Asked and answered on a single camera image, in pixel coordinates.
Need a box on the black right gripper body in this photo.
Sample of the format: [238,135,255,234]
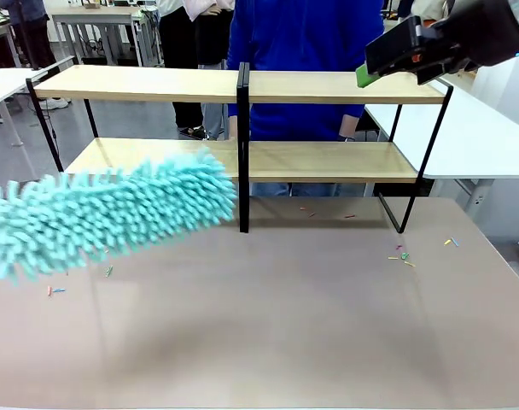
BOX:
[429,0,519,67]

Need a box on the teal microfibre duster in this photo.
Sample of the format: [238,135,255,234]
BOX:
[0,147,238,286]

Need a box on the person's bare left forearm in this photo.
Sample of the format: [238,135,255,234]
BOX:
[339,114,359,142]

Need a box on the person in beige top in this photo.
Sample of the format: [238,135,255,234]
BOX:
[411,0,452,21]

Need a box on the person in blue sweater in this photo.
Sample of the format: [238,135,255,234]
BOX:
[225,0,385,197]

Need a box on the large white table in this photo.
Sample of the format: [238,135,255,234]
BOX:
[364,72,519,214]

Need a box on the person in black trousers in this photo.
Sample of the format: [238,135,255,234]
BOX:
[156,0,209,140]

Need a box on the grey desk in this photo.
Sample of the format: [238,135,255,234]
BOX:
[49,4,158,67]

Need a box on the white sneaker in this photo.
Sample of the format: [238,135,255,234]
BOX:
[39,97,72,111]

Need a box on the person in dark clothes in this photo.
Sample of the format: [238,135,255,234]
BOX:
[0,0,58,72]

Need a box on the white table with dark edge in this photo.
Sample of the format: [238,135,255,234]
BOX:
[0,56,76,149]

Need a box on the wooden shelf black metal frame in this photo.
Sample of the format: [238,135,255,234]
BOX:
[25,61,455,235]

